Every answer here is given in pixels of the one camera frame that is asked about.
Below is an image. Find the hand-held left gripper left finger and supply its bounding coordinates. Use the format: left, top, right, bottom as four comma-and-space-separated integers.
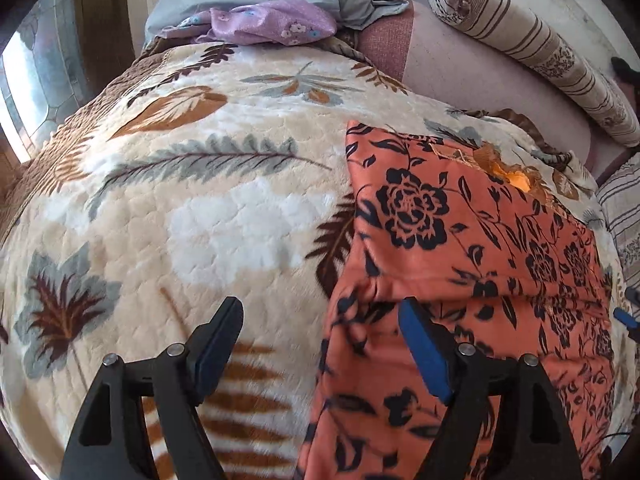
59, 296, 245, 480

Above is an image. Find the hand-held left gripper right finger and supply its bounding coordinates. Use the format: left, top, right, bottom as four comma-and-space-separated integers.
398, 296, 583, 480

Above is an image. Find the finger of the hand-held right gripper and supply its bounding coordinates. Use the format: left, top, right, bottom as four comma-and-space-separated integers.
612, 285, 640, 332

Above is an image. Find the orange black floral garment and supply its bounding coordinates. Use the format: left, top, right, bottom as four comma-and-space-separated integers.
295, 120, 619, 480

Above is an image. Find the grey striped floral pillow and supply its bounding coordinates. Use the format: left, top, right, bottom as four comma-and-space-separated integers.
595, 152, 640, 321

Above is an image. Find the cream leaf print blanket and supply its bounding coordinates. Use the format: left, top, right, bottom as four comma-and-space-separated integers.
0, 42, 622, 480

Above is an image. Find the long striped floral bolster pillow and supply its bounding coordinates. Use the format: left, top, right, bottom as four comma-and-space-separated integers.
425, 0, 640, 149

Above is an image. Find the purple floral cloth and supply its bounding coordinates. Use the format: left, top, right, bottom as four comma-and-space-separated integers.
160, 0, 337, 46

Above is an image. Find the patterned glass window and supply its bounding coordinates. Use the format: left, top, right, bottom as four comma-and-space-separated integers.
0, 0, 87, 162

